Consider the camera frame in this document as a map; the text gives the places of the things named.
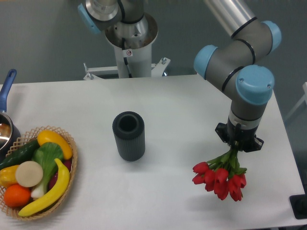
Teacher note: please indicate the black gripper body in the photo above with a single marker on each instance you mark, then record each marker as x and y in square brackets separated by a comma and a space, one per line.
[238, 138]

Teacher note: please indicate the red tulip bouquet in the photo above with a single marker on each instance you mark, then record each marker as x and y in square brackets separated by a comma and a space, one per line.
[223, 175]

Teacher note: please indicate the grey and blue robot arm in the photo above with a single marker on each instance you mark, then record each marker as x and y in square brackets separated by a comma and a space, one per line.
[232, 70]

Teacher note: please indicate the dark grey ribbed vase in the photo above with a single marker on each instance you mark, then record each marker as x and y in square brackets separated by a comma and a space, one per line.
[129, 132]

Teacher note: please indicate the black device at table edge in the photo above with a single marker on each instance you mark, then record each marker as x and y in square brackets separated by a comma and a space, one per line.
[299, 206]

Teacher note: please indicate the dark red vegetable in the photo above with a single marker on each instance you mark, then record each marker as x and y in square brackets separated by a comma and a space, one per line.
[54, 178]

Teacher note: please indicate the yellow banana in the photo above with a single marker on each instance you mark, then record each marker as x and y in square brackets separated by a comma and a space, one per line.
[52, 195]

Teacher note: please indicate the green bok choy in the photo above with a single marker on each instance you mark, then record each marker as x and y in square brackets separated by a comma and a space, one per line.
[45, 156]

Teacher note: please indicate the beige round disc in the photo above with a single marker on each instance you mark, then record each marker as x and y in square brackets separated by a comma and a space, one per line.
[29, 174]

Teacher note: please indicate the woven wicker basket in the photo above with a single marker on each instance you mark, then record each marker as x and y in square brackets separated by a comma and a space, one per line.
[23, 139]

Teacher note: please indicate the dark green cucumber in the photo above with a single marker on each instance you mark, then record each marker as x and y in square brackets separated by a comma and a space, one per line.
[22, 154]

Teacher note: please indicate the orange fruit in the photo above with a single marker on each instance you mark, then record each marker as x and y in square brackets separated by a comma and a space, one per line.
[17, 196]

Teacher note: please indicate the yellow bell pepper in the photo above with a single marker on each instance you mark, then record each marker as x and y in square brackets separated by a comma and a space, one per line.
[7, 176]

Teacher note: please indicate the white frame at right edge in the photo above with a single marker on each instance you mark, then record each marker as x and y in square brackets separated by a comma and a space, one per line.
[298, 107]

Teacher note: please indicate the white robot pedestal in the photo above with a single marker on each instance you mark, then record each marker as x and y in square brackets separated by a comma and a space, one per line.
[132, 45]

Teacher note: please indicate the blue handled saucepan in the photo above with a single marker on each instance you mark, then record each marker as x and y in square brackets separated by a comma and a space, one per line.
[8, 131]

